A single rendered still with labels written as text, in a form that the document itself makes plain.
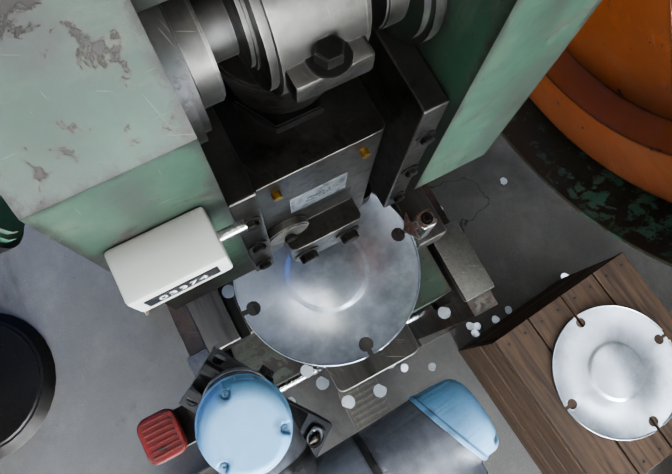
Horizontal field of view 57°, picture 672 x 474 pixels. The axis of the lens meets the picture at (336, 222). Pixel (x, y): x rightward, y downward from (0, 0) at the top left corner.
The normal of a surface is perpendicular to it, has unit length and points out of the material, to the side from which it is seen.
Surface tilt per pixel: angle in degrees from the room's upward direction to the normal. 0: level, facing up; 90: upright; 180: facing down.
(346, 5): 62
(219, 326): 0
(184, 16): 30
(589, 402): 0
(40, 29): 45
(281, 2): 51
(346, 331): 0
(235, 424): 10
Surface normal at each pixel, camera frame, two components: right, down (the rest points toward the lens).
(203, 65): 0.44, 0.66
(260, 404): 0.18, -0.15
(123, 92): 0.36, 0.43
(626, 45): -0.88, 0.44
